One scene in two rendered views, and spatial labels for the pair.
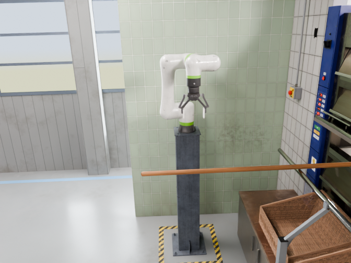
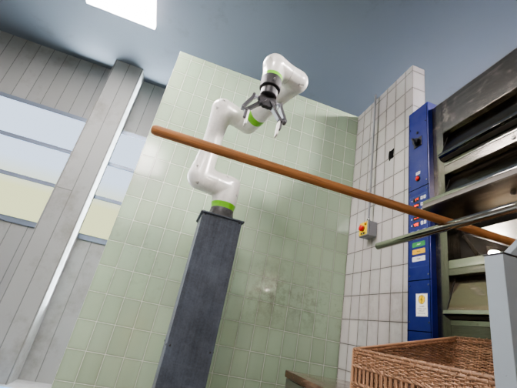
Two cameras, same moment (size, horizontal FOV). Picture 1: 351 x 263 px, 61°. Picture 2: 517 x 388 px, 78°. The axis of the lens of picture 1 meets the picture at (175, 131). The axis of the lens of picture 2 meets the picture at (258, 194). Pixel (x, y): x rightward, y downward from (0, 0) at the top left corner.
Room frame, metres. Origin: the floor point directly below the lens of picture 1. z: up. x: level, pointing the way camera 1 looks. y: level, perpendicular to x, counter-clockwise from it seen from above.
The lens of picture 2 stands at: (0.82, 0.05, 0.73)
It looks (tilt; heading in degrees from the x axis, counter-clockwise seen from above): 23 degrees up; 349
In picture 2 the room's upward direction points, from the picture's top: 12 degrees clockwise
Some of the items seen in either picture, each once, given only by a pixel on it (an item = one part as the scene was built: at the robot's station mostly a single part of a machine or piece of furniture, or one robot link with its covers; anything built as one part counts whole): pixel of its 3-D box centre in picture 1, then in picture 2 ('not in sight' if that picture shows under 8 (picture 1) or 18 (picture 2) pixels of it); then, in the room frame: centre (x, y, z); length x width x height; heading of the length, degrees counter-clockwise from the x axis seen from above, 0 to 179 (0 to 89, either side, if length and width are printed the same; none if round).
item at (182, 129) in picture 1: (186, 124); (218, 218); (2.48, -0.10, 1.23); 0.26 x 0.15 x 0.06; 2
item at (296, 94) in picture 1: (295, 92); (367, 229); (2.62, -1.08, 1.46); 0.10 x 0.07 x 0.10; 1
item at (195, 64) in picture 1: (194, 66); (275, 69); (1.92, -0.13, 1.80); 0.13 x 0.11 x 0.14; 108
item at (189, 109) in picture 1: (185, 112); (224, 192); (2.42, -0.09, 1.36); 0.16 x 0.13 x 0.19; 108
